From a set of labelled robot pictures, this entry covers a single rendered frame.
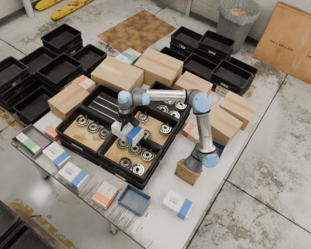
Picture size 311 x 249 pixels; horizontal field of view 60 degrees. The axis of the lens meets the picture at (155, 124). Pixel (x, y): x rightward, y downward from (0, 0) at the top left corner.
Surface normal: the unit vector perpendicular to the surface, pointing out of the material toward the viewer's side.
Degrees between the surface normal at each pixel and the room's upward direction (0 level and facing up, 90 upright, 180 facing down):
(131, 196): 0
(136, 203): 0
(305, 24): 82
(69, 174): 0
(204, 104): 47
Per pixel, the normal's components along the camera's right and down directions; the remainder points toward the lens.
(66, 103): 0.07, -0.58
